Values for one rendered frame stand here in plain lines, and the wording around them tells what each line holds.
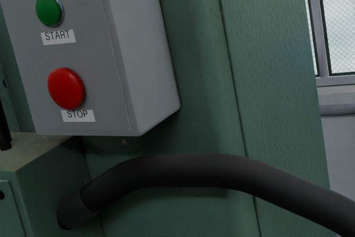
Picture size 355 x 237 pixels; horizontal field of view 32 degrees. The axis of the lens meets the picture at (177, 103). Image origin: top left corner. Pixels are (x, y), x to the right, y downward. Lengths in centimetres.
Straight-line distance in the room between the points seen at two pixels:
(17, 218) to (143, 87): 16
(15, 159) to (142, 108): 14
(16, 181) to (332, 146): 163
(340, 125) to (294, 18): 143
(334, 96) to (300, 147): 138
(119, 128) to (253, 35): 15
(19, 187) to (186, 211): 13
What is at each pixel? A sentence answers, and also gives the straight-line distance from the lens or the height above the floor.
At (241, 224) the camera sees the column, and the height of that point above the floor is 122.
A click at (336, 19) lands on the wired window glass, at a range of 199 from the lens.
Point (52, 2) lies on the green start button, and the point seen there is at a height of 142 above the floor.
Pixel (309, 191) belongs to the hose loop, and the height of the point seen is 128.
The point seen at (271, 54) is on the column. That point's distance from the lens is 54.
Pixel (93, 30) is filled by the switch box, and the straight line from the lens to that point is 41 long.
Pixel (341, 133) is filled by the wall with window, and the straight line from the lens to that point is 202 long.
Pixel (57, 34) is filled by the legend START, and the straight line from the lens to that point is 43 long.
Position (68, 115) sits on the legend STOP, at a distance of 45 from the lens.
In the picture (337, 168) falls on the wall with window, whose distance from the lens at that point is 207.
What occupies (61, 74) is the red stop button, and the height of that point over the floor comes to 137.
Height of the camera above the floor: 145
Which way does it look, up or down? 16 degrees down
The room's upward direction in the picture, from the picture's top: 11 degrees counter-clockwise
